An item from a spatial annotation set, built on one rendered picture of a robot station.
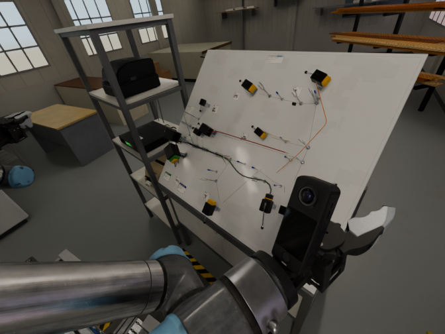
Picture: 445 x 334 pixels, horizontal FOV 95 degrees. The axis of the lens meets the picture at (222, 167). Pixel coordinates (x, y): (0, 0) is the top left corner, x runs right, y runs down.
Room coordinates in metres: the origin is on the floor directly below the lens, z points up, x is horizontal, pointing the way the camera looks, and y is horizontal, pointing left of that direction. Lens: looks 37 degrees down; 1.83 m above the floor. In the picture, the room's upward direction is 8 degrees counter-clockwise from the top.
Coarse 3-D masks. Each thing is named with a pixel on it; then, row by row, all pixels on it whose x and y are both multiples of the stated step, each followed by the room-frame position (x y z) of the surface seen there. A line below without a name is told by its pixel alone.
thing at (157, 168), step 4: (164, 156) 1.56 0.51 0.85; (156, 160) 1.51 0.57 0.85; (160, 160) 1.50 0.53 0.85; (164, 160) 1.49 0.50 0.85; (152, 164) 1.47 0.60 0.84; (156, 164) 1.45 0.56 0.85; (160, 164) 1.44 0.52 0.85; (152, 168) 1.42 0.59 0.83; (156, 168) 1.41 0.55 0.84; (160, 168) 1.39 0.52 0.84; (156, 172) 1.37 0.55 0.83; (160, 172) 1.35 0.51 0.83; (148, 176) 1.41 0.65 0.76; (156, 176) 1.34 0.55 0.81; (148, 180) 1.38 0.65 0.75; (152, 184) 1.35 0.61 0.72
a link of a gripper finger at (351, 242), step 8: (368, 232) 0.14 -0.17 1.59; (376, 232) 0.14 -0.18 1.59; (352, 240) 0.13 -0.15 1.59; (360, 240) 0.13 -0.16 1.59; (368, 240) 0.13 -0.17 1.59; (336, 248) 0.13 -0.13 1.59; (344, 248) 0.13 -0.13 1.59; (352, 248) 0.12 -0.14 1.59; (360, 248) 0.12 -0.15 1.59; (368, 248) 0.13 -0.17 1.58; (344, 256) 0.12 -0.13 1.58
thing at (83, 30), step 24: (96, 24) 1.23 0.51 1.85; (120, 24) 1.31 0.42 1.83; (144, 24) 1.42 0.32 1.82; (168, 24) 1.52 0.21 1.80; (72, 48) 1.64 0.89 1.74; (96, 48) 1.22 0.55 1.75; (96, 96) 1.51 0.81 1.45; (120, 96) 1.22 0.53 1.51; (144, 96) 1.36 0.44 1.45; (120, 144) 1.50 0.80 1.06; (144, 168) 1.69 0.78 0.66; (168, 216) 1.22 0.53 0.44
